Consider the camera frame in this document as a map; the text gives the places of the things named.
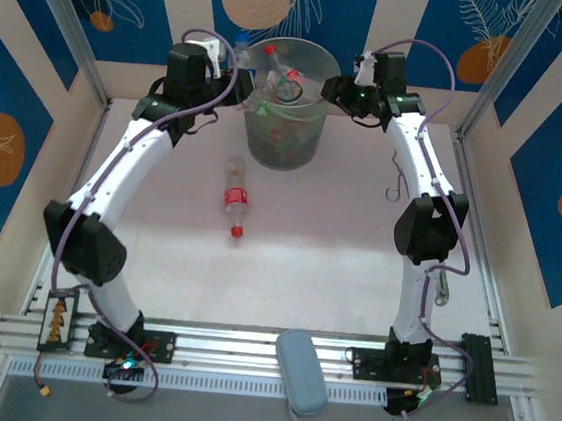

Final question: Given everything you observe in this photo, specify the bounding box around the red-cap cola bottle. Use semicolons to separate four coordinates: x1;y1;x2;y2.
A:
259;42;304;88

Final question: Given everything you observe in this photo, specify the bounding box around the grey metal mesh bin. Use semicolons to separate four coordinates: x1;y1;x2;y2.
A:
237;33;345;177

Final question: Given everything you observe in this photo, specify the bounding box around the blue-cap clear plastic bottle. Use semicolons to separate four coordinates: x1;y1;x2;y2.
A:
227;32;260;76

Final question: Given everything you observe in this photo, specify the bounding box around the white-cap red-label bottle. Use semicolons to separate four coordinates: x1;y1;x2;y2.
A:
266;124;296;145

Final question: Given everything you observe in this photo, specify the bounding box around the cola bottle with orange residue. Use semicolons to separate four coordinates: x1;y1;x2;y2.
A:
216;155;254;241

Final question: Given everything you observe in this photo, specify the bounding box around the light blue zip case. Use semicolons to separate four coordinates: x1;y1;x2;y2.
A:
267;326;338;421

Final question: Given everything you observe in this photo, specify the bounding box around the black power connector board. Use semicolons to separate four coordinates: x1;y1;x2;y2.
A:
37;285;82;355

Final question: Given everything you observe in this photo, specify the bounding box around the small circuit board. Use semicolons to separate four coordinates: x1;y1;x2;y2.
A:
383;385;432;421
102;355;147;383

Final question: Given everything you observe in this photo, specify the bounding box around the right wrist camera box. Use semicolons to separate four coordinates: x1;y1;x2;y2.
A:
352;49;380;87

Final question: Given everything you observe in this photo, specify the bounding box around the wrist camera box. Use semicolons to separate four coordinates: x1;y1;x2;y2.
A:
182;34;230;80
352;49;380;87

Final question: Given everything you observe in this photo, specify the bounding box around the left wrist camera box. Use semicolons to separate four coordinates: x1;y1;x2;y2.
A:
182;34;230;80

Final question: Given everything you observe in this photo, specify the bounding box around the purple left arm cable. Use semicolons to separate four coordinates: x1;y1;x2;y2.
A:
37;15;243;412

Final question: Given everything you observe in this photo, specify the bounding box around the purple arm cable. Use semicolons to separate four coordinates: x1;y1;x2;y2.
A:
37;15;243;412
332;33;510;421

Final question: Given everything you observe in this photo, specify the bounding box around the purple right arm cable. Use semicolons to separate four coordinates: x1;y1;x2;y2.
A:
332;33;510;421

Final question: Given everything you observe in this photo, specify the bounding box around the aluminium frame post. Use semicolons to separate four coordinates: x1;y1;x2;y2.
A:
452;0;562;151
5;0;123;111

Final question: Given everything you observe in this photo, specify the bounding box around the aluminium side rail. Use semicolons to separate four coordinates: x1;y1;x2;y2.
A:
430;130;534;356

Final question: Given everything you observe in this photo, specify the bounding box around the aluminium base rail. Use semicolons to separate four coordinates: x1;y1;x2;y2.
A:
0;299;546;415

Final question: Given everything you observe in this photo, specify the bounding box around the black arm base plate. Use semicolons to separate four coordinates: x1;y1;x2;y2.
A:
348;346;446;389
83;321;178;366

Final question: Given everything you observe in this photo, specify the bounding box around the white slotted cable duct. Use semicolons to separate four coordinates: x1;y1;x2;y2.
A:
6;347;389;417

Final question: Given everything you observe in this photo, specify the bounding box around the black metal bracket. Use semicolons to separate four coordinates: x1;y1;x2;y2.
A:
455;332;506;406

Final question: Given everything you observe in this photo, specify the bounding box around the cable with yellow connector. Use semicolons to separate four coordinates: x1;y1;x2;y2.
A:
32;349;57;399

